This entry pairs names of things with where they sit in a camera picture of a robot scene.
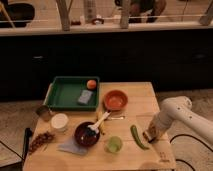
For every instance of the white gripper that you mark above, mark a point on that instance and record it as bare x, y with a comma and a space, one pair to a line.
156, 127

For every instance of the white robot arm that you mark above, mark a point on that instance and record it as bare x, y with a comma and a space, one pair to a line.
179, 108

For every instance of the red orange bowl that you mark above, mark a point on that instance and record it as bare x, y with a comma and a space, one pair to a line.
115, 100

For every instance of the dark maroon bowl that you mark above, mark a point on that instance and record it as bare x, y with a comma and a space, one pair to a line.
84, 136

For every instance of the green cucumber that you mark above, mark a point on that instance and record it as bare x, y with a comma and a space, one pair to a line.
136, 138

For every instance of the small metal utensil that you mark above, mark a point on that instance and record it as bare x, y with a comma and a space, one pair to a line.
116, 118

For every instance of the light green cup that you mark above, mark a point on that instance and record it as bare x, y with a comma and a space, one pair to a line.
114, 144

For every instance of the yellow banana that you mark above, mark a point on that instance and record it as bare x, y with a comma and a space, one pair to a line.
101, 126

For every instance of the white plastic spoon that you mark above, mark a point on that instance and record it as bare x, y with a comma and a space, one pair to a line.
94, 127

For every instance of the orange fruit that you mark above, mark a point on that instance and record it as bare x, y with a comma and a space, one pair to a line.
91, 84

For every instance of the blue grey sponge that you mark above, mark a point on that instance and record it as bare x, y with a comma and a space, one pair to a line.
85, 97

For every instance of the grey blue cloth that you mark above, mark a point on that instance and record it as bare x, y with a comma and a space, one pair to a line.
71, 146

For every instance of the white round container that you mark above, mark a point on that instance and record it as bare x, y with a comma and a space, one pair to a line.
59, 122

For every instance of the green plastic tray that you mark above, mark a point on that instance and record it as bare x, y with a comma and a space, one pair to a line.
65, 92

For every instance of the bunch of dark grapes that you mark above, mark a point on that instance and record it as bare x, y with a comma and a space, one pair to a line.
40, 140

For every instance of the small metal cup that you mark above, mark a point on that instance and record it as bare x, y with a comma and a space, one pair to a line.
44, 113

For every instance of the black chair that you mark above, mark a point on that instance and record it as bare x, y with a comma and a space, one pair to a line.
20, 13

